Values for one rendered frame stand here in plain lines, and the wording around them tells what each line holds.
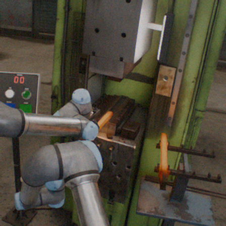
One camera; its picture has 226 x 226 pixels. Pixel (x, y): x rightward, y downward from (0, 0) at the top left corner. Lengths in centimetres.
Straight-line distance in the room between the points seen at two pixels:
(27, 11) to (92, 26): 665
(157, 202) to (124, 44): 83
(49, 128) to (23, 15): 730
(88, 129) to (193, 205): 75
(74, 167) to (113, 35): 84
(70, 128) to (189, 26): 86
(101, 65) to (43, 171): 85
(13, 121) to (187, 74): 104
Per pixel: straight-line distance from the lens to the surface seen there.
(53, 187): 124
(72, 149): 92
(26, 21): 823
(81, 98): 125
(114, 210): 199
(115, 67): 158
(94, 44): 159
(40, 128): 101
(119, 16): 152
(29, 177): 95
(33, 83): 177
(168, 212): 152
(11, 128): 94
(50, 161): 89
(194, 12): 159
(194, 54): 163
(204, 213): 158
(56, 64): 189
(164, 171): 128
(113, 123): 170
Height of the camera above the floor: 179
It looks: 26 degrees down
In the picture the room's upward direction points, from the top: 7 degrees clockwise
